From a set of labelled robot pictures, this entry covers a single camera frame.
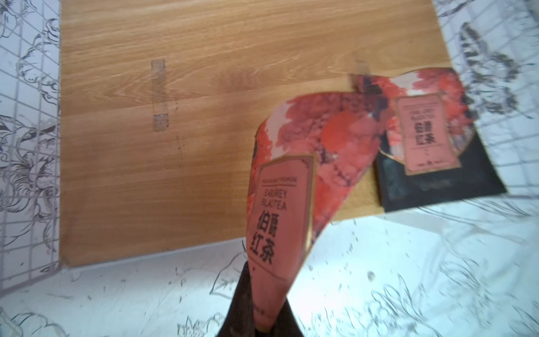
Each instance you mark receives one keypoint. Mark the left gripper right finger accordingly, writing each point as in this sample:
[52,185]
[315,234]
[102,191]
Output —
[286,324]

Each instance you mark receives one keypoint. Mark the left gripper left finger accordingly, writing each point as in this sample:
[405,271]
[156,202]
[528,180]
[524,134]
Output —
[239,320]

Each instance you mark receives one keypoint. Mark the red tea bag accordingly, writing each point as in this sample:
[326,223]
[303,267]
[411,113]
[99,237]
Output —
[309,155]
[430,151]

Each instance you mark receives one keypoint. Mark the white wire three-tier shelf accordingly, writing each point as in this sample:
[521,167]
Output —
[127,126]

